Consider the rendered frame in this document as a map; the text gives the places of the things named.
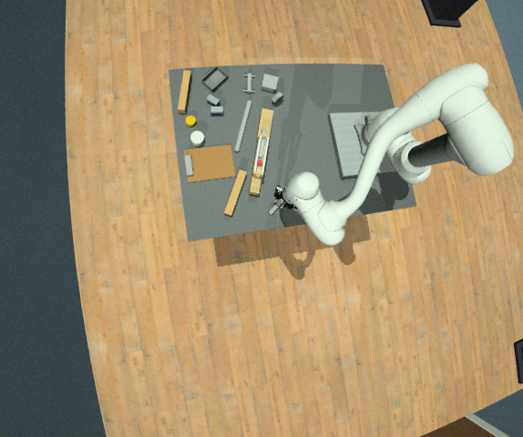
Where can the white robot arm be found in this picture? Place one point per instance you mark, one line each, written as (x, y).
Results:
(476, 137)

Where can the tan wooden bar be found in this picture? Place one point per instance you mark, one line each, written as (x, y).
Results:
(184, 92)
(235, 192)

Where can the grey cylinder with white top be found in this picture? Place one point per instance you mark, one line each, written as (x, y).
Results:
(197, 138)

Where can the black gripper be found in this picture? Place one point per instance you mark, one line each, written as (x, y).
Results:
(285, 204)

